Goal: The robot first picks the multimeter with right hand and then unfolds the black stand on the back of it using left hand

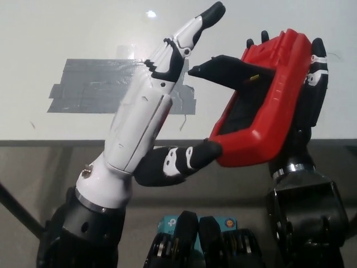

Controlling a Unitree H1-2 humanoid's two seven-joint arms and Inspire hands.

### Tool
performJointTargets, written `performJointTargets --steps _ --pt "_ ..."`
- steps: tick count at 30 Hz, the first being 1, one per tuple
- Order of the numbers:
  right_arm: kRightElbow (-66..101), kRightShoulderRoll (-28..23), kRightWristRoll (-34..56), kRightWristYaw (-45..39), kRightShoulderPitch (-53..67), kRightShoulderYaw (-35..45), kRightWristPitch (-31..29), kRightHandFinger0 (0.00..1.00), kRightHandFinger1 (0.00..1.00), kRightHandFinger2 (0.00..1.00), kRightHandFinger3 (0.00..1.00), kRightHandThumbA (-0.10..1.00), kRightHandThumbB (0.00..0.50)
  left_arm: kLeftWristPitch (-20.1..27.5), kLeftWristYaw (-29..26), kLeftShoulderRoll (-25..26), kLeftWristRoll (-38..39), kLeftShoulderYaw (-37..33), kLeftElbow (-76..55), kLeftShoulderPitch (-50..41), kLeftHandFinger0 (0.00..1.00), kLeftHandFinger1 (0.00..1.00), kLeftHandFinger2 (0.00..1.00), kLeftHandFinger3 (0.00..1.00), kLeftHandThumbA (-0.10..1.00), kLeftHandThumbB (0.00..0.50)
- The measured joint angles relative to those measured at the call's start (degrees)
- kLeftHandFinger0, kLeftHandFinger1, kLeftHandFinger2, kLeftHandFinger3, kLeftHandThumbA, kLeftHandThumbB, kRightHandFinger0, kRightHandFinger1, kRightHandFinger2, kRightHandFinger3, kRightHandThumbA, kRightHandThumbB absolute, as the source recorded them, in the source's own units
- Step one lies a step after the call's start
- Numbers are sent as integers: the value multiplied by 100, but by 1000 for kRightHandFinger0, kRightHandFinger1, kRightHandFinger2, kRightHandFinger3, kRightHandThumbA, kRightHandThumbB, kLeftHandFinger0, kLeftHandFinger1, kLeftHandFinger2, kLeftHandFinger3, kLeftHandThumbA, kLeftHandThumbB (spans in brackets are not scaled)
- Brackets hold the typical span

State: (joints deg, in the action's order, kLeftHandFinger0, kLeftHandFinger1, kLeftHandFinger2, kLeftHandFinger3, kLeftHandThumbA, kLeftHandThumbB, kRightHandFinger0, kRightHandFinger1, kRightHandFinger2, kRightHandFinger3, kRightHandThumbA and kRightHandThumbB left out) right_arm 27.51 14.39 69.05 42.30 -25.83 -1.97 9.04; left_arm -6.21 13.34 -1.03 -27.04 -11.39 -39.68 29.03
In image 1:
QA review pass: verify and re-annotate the red multimeter with black stand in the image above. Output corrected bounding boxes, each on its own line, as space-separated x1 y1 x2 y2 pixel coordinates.
188 27 312 168

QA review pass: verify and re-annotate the black and white right hand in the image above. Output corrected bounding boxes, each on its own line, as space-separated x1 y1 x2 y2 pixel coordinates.
247 30 330 180

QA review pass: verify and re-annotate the grey duct tape patch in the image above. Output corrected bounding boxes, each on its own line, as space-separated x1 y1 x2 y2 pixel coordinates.
47 58 197 115

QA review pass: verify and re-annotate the black and teal robot torso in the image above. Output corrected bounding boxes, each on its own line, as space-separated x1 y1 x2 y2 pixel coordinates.
143 210 266 268

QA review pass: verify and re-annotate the black diagonal table brace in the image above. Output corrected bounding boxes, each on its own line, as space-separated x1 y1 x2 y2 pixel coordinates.
0 181 46 236

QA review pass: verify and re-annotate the white and black left hand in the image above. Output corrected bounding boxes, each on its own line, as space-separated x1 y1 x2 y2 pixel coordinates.
75 1 226 210

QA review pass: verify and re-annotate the clear tape piece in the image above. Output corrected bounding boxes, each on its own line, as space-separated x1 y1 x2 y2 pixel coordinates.
116 45 137 60

